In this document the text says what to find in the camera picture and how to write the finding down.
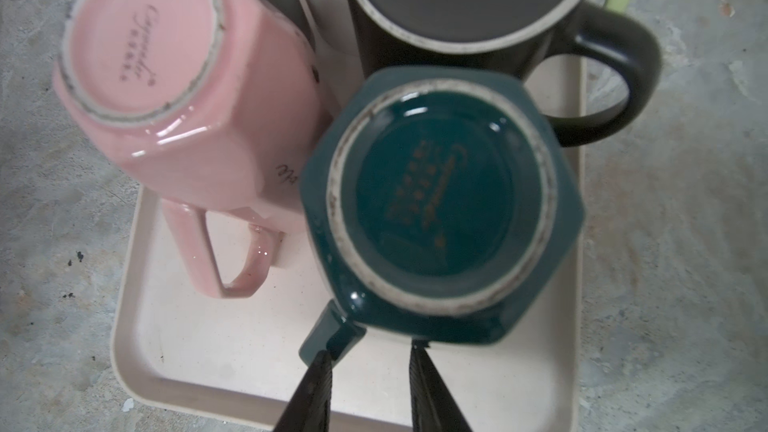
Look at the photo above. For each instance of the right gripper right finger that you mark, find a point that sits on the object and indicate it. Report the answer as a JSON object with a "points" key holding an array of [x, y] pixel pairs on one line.
{"points": [[433, 408]]}

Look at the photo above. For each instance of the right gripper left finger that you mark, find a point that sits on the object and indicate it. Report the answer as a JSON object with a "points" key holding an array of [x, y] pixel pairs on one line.
{"points": [[309, 409]]}

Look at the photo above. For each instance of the dark green mug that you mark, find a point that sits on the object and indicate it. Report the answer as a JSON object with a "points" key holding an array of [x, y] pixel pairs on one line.
{"points": [[439, 205]]}

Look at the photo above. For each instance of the pink mug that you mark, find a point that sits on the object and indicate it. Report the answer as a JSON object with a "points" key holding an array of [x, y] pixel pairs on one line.
{"points": [[214, 105]]}

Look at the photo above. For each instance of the black mug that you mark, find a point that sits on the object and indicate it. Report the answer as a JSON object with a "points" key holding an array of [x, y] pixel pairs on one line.
{"points": [[514, 37]]}

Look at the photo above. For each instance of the beige plastic tray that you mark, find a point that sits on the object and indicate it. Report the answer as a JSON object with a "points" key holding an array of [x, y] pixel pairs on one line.
{"points": [[237, 360]]}

